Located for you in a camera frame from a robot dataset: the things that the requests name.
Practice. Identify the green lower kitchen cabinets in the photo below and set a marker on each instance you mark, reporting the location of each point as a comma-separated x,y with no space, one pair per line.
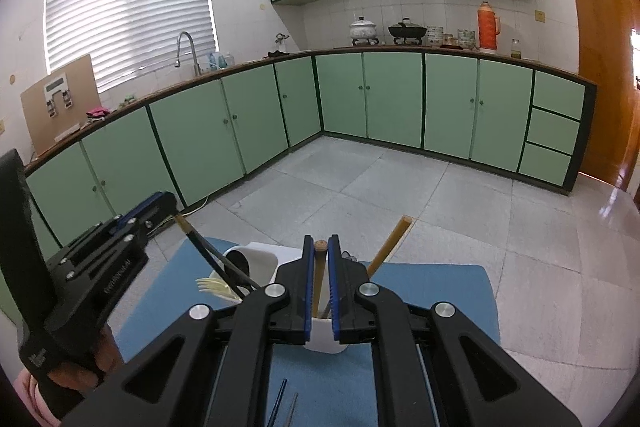
390,97

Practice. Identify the person's left hand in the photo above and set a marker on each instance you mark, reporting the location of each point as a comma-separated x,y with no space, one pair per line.
100,359

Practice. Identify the white window blind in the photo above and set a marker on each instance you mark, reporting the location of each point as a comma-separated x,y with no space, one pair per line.
130,7

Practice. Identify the wooden chopstick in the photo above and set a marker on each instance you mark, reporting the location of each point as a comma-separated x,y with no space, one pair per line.
390,247
318,267

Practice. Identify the large glass jar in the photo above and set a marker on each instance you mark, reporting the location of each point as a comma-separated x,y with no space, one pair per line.
434,35

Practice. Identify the black wok with lid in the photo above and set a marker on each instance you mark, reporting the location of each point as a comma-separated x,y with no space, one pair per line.
407,29

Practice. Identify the black chopstick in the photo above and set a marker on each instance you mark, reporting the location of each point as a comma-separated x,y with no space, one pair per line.
210,249

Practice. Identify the bottles by sink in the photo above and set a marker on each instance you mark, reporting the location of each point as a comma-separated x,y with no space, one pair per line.
220,62

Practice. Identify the cardboard sheet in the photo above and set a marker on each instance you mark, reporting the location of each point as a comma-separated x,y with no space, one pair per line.
40,127

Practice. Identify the small glass jar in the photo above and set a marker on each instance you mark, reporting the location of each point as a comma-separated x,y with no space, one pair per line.
515,48

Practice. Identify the metal chopstick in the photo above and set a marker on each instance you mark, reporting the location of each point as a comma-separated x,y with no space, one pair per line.
326,310

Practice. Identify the green cabinet drawer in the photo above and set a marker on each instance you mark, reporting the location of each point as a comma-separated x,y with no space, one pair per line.
545,164
552,131
559,96

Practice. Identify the metal kitchen faucet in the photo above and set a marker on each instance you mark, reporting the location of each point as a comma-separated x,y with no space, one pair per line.
192,52

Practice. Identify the white utensil holder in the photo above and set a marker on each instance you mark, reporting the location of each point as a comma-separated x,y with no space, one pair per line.
260,257

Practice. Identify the blue table mat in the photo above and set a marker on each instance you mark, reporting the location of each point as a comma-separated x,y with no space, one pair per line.
440,297

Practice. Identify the small metal kettle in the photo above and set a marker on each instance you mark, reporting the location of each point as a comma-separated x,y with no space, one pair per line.
280,46

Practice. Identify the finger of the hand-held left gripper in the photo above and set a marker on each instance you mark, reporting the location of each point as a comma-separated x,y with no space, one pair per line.
142,207
160,219

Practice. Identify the orange thermos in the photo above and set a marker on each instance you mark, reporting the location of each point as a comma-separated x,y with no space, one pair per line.
487,29

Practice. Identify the white cooking pot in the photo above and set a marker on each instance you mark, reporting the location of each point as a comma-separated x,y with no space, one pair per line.
362,29

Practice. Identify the blue chopstick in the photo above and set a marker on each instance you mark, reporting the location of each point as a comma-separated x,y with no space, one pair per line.
277,402

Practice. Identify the cream plastic fork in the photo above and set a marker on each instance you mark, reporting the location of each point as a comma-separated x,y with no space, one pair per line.
215,287

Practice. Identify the wooden door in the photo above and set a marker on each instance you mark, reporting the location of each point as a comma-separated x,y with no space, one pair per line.
600,57

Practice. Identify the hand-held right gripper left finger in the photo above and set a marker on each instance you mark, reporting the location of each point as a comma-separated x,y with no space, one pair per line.
309,287

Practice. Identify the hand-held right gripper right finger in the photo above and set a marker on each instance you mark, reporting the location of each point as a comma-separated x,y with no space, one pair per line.
334,292

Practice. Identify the gas stove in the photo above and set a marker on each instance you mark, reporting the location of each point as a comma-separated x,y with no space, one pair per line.
407,41

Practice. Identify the pink cloth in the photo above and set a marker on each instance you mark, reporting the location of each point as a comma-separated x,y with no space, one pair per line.
97,112

